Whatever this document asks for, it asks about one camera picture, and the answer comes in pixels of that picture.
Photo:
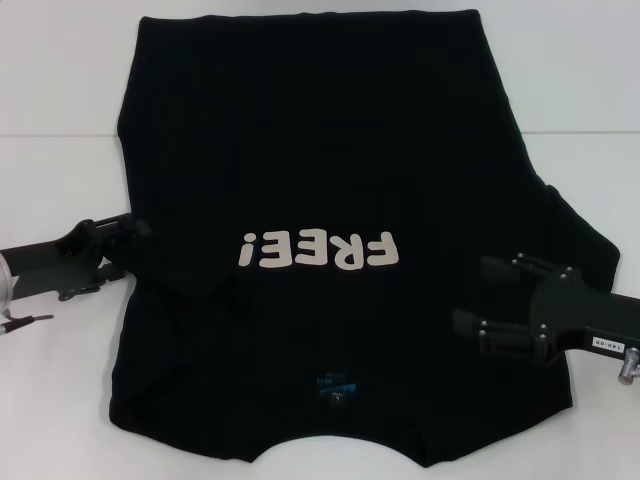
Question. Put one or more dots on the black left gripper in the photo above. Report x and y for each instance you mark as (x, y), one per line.
(75, 260)

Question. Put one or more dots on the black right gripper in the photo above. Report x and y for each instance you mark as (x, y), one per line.
(575, 320)

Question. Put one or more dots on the black shirt with FREE print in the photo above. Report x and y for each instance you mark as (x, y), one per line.
(320, 150)

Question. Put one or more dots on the silver right plug connector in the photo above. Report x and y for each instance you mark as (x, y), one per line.
(629, 370)

